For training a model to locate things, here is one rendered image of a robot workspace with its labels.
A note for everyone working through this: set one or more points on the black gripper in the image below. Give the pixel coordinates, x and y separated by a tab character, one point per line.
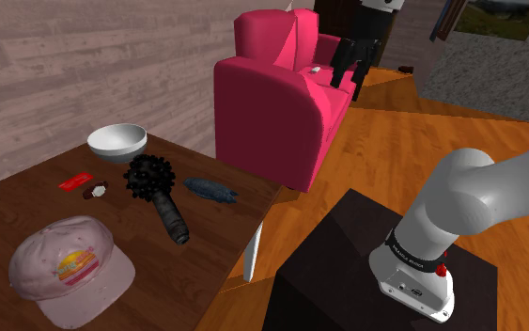
371	25

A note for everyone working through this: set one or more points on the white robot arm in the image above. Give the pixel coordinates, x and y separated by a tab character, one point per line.
429	229

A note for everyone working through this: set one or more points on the small white remote control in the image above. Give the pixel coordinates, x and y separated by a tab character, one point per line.
315	70

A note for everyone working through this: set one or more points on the pink sofa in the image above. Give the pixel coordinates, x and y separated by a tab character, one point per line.
264	119

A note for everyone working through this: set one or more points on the dark blue fish-shaped object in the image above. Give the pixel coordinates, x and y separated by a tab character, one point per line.
209	189

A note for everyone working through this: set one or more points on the dark robot stand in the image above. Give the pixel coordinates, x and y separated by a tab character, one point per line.
337	256

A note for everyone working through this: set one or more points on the brown wooden table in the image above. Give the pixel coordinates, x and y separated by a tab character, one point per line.
209	229

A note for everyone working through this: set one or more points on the black spiky round-headed brush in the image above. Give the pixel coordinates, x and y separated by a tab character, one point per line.
152	179

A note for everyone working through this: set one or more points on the white bowl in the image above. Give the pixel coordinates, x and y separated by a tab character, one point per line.
117	140

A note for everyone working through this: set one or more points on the brown wristwatch with white face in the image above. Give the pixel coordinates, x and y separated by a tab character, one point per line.
96	190

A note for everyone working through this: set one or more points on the red card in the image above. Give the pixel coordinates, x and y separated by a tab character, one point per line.
75	181

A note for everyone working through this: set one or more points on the pink baseball cap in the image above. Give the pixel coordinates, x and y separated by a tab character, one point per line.
62	266

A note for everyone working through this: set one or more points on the framed landscape wall picture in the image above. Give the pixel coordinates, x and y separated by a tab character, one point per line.
497	16

